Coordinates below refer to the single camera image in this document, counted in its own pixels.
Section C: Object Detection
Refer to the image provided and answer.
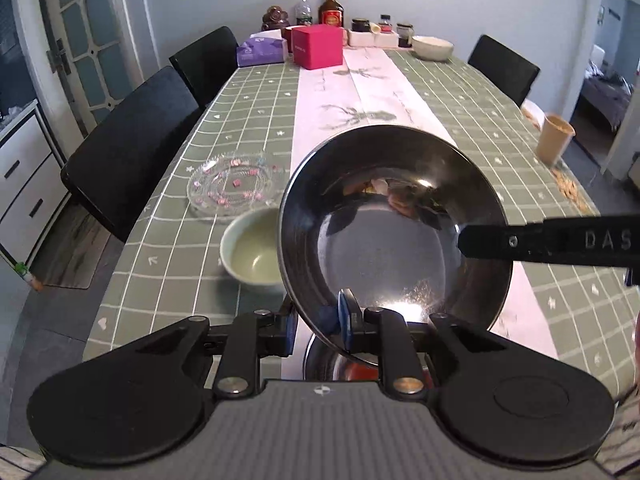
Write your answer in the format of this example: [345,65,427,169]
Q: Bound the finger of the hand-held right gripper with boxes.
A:
[456,219,547,264]

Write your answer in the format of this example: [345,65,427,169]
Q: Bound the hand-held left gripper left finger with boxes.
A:
[131,310,297,400]

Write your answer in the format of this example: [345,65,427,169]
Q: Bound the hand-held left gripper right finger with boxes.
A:
[337,287,507,399]

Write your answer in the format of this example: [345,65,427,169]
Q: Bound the large stainless steel bowl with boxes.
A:
[277,126,514,367]

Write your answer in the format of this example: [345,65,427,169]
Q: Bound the clear glass beaded plate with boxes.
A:
[186,154,292,219]

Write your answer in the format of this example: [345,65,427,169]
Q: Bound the scattered brown seeds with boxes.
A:
[549,164,597,217]

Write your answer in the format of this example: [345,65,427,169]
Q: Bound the pale green ceramic bowl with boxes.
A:
[219,207,289,294]

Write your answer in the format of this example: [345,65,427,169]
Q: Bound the beige cup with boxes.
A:
[536,114,576,167]

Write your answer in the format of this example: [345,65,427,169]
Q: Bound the bed with grey bedding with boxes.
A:
[581,45,637,132]

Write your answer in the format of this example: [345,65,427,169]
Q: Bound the black chair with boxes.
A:
[60,66,203,244]
[169,26,241,109]
[467,35,541,109]

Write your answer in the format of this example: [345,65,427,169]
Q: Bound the person's striped clothing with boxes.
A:
[0,374,640,480]

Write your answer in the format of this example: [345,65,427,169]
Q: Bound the white ceramic bowl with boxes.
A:
[411,35,455,63]

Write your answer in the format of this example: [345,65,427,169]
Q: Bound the white deer print table runner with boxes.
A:
[279,46,559,382]

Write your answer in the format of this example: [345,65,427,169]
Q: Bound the wood pattern floor mat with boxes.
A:
[29,199,127,291]

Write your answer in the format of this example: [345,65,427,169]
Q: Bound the pink cube box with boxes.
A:
[291,25,345,70]

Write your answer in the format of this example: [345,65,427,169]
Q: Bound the purple tissue box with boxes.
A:
[236,30,290,68]

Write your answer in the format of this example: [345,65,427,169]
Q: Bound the amber liquor bottle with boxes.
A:
[318,0,346,27]

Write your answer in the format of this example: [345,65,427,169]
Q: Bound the white drawer cabinet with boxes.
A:
[0,100,72,267]

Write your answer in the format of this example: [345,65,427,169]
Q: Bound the brown figurine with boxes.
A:
[261,6,292,34]

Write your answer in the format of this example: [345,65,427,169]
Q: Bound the glass panel door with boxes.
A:
[36,0,153,137]

